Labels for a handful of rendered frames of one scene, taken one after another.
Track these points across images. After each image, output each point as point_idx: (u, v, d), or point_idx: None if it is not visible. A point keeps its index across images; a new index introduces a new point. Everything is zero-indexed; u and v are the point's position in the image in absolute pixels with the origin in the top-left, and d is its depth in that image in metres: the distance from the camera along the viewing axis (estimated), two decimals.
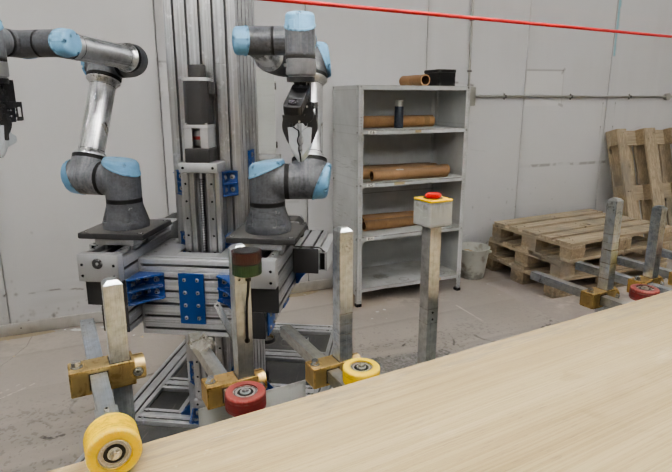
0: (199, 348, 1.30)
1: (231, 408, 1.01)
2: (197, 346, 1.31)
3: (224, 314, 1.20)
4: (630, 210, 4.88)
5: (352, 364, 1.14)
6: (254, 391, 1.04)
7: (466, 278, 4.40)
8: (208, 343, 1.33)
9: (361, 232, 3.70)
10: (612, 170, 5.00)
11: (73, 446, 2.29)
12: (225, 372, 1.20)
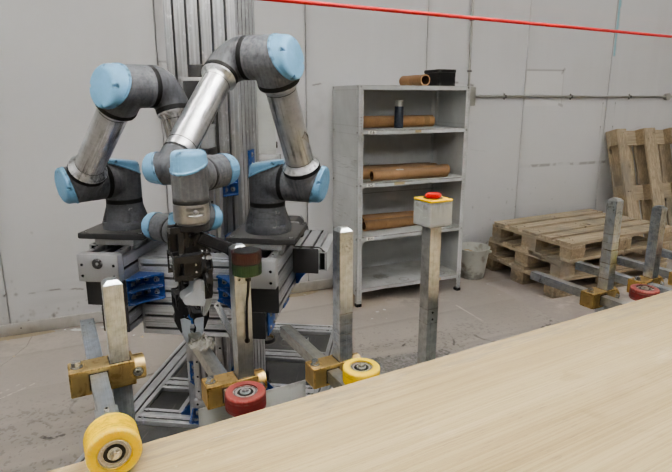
0: (199, 348, 1.30)
1: (231, 408, 1.01)
2: (197, 346, 1.31)
3: (224, 314, 1.20)
4: (630, 210, 4.88)
5: (352, 364, 1.14)
6: (254, 391, 1.04)
7: (466, 278, 4.40)
8: (208, 343, 1.33)
9: (361, 232, 3.70)
10: (612, 170, 5.00)
11: (73, 446, 2.29)
12: (225, 372, 1.20)
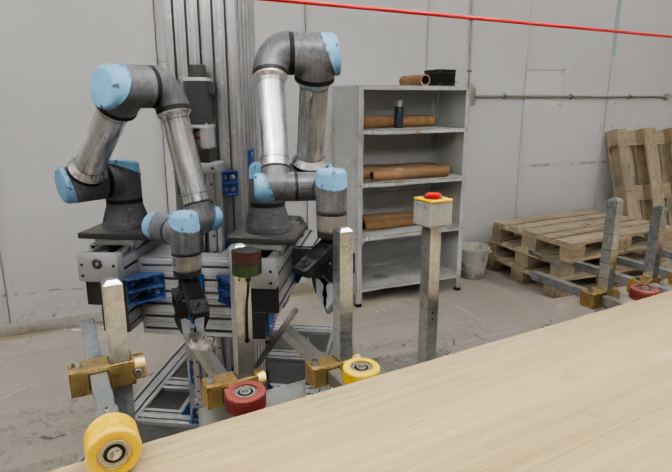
0: (199, 348, 1.30)
1: (231, 408, 1.01)
2: (197, 346, 1.31)
3: (290, 320, 1.29)
4: (630, 210, 4.88)
5: (352, 364, 1.14)
6: (254, 391, 1.04)
7: (466, 278, 4.40)
8: (208, 343, 1.33)
9: (361, 232, 3.70)
10: (612, 170, 5.00)
11: (73, 446, 2.29)
12: (225, 372, 1.20)
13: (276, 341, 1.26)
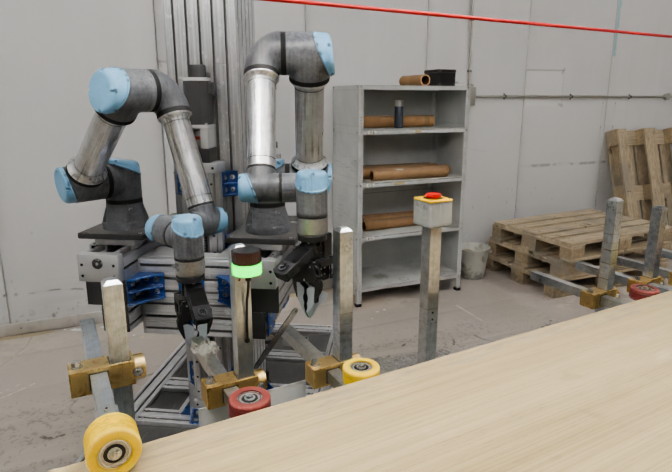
0: (202, 353, 1.28)
1: (235, 415, 0.99)
2: (200, 351, 1.28)
3: (290, 320, 1.29)
4: (630, 210, 4.88)
5: (352, 364, 1.14)
6: (259, 397, 1.02)
7: (466, 278, 4.40)
8: (211, 348, 1.31)
9: (361, 232, 3.70)
10: (612, 170, 5.00)
11: (73, 446, 2.29)
12: None
13: (276, 341, 1.26)
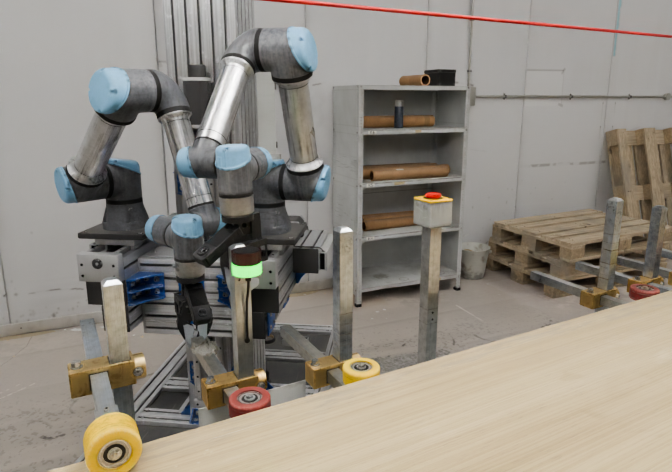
0: (202, 353, 1.27)
1: (235, 415, 0.99)
2: (200, 351, 1.28)
3: None
4: (630, 210, 4.88)
5: (352, 364, 1.14)
6: (259, 397, 1.02)
7: (466, 278, 4.40)
8: (211, 348, 1.31)
9: (361, 232, 3.70)
10: (612, 170, 5.00)
11: (73, 446, 2.29)
12: None
13: None
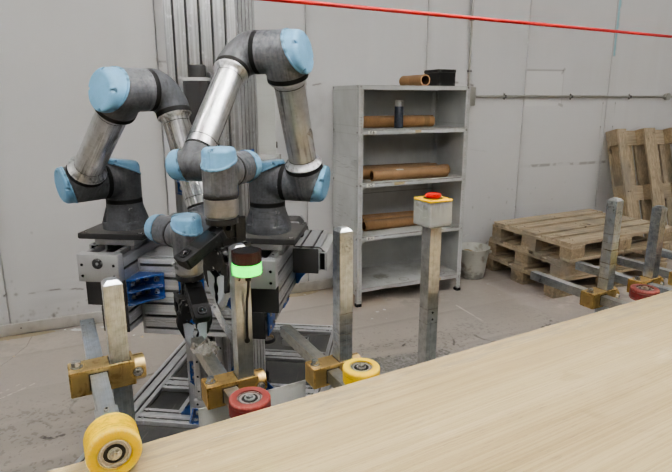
0: (202, 353, 1.27)
1: (235, 415, 0.99)
2: (200, 351, 1.28)
3: (221, 315, 1.20)
4: (630, 210, 4.88)
5: (352, 364, 1.14)
6: (259, 397, 1.02)
7: (466, 278, 4.40)
8: (211, 348, 1.31)
9: (361, 232, 3.70)
10: (612, 170, 5.00)
11: (73, 446, 2.29)
12: None
13: None
